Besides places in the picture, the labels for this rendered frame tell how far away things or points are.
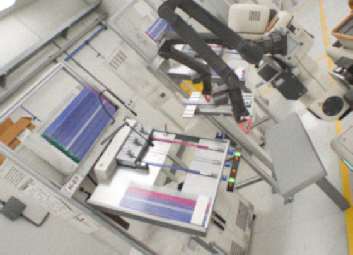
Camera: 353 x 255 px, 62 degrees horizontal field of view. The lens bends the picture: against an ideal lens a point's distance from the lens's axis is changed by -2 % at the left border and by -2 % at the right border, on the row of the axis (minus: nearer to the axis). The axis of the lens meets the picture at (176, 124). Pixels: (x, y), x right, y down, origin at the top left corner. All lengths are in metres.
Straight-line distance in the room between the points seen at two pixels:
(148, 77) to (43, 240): 1.86
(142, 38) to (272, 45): 1.75
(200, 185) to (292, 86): 0.78
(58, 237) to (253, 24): 2.70
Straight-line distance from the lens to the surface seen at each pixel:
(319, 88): 1.55
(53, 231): 3.32
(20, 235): 3.23
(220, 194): 2.29
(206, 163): 1.91
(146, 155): 2.00
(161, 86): 2.89
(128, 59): 2.88
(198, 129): 3.10
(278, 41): 1.27
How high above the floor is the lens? 1.60
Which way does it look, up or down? 16 degrees down
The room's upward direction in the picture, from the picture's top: 48 degrees counter-clockwise
